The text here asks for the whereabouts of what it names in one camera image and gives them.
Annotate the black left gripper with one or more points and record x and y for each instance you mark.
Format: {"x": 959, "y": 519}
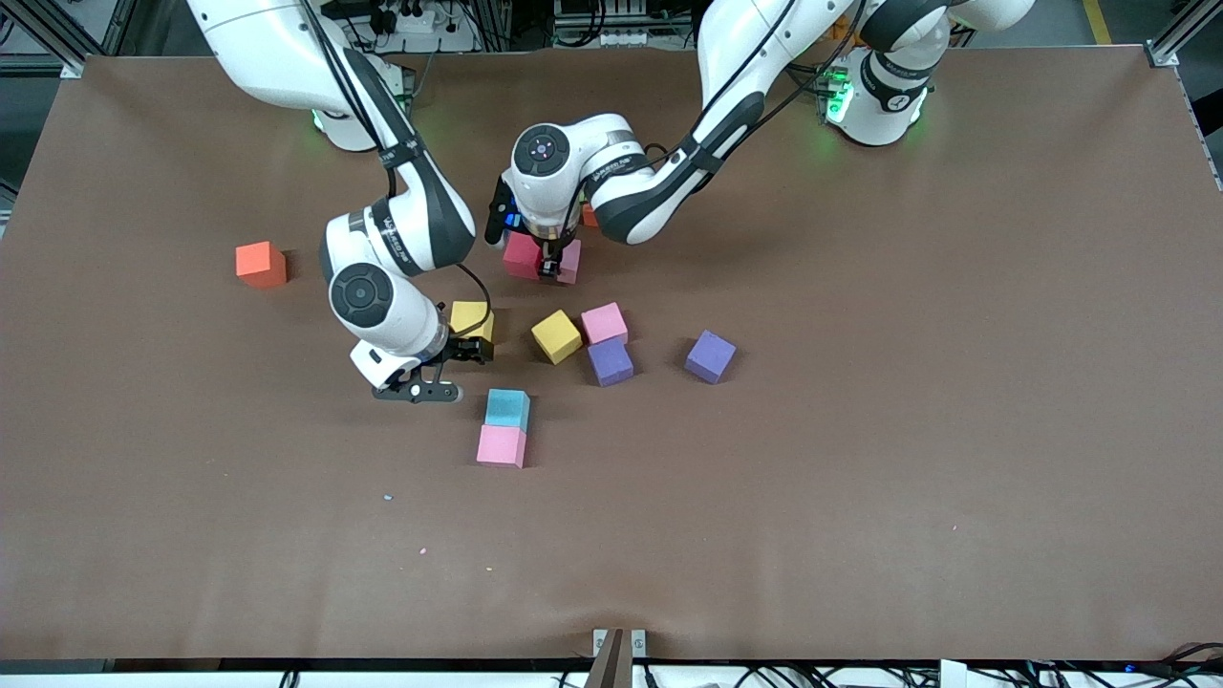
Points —
{"x": 548, "y": 254}

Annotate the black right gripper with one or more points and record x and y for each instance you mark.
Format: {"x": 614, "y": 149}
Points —
{"x": 462, "y": 348}

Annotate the pink foam cube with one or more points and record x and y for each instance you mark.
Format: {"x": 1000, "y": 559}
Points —
{"x": 501, "y": 446}
{"x": 570, "y": 263}
{"x": 604, "y": 323}

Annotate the red foam cube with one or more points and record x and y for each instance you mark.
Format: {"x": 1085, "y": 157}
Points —
{"x": 521, "y": 256}

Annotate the yellow foam cube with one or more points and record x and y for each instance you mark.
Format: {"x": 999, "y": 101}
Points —
{"x": 556, "y": 336}
{"x": 470, "y": 317}

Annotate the orange foam cube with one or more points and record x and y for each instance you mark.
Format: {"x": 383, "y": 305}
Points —
{"x": 260, "y": 266}
{"x": 590, "y": 217}

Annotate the purple foam cube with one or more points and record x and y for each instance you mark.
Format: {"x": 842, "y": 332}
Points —
{"x": 711, "y": 357}
{"x": 610, "y": 363}

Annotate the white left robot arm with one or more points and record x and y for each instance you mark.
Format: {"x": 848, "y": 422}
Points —
{"x": 745, "y": 38}

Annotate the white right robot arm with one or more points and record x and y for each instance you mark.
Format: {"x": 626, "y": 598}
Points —
{"x": 382, "y": 315}

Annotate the cyan foam cube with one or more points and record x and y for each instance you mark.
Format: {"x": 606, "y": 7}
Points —
{"x": 506, "y": 408}

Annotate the grey equipment rack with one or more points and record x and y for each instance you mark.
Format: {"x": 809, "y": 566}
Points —
{"x": 611, "y": 14}

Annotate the white power strip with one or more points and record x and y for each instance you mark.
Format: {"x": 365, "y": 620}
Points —
{"x": 418, "y": 17}

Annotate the brown table cover sheet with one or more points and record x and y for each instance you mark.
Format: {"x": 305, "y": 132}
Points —
{"x": 860, "y": 478}

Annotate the small metal bracket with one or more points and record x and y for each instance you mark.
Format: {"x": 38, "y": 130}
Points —
{"x": 600, "y": 642}

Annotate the dark camera mount post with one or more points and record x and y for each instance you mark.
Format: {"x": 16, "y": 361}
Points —
{"x": 611, "y": 669}

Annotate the aluminium frame post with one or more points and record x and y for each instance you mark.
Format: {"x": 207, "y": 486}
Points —
{"x": 124, "y": 24}

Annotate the aluminium frame rail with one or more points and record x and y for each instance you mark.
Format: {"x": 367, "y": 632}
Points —
{"x": 67, "y": 65}

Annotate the aluminium frame corner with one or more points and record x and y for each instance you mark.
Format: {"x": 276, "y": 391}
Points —
{"x": 1170, "y": 43}

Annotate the silver table edge rail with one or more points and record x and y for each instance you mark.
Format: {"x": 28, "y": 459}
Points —
{"x": 1206, "y": 124}

